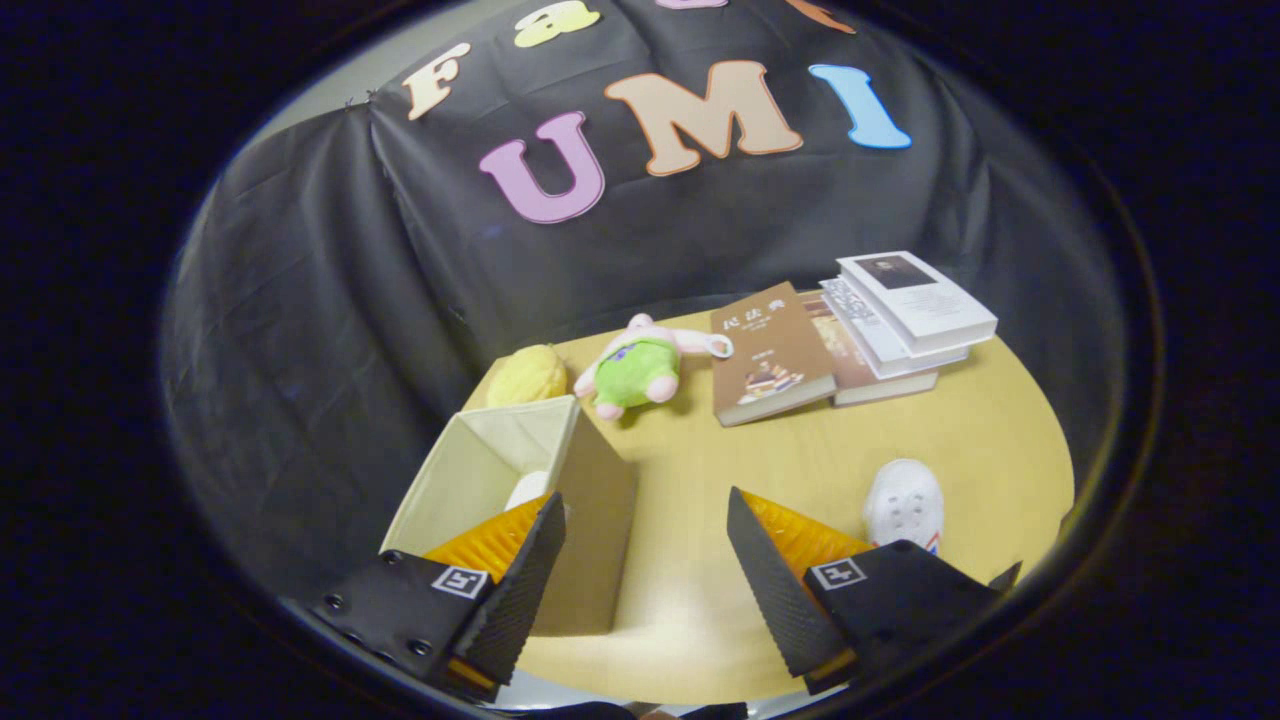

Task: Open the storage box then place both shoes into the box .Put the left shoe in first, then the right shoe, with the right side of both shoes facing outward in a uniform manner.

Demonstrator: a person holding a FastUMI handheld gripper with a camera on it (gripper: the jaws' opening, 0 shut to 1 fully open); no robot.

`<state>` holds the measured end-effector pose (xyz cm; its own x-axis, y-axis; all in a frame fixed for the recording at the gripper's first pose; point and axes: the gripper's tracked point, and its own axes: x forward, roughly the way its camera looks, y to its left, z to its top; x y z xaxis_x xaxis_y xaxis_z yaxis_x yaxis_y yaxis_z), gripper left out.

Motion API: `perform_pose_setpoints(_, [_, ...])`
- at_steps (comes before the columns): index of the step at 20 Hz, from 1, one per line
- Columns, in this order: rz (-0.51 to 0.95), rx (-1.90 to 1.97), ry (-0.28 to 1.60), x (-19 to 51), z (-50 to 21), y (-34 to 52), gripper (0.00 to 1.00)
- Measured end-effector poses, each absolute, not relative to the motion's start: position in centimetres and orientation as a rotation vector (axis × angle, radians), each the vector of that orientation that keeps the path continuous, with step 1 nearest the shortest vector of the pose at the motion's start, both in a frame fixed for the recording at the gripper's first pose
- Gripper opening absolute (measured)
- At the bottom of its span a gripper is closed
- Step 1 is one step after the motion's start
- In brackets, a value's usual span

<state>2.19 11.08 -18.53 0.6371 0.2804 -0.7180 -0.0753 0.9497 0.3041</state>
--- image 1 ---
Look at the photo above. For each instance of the white book with portrait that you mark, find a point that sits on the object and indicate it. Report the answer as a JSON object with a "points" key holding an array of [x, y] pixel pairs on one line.
{"points": [[925, 300]]}

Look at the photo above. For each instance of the white sneaker shoe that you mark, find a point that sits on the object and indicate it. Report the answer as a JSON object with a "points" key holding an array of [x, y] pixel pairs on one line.
{"points": [[526, 490], [905, 505]]}

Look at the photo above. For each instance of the yellow plush toy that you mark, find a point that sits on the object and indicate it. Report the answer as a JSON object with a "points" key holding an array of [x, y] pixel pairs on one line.
{"points": [[527, 375]]}

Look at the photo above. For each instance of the beige fabric storage box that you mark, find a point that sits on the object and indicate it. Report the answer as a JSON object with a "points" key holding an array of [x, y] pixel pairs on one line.
{"points": [[600, 540]]}

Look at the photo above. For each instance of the pink green plush toy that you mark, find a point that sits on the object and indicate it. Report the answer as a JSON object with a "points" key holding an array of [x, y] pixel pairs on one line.
{"points": [[635, 370]]}

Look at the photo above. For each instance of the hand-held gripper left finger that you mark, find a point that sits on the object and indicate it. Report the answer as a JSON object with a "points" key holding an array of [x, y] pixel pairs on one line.
{"points": [[515, 600]]}

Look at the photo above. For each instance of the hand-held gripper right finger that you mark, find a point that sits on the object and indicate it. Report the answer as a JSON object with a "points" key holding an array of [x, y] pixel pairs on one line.
{"points": [[775, 600]]}

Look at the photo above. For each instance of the dark brown book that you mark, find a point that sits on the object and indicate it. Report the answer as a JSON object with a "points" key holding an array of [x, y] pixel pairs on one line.
{"points": [[850, 370]]}

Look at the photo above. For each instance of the brown cover book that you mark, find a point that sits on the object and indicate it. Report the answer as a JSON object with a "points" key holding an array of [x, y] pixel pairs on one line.
{"points": [[765, 360]]}

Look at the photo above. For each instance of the black backdrop cloth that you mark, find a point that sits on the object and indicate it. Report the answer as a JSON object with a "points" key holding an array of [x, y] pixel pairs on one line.
{"points": [[350, 300]]}

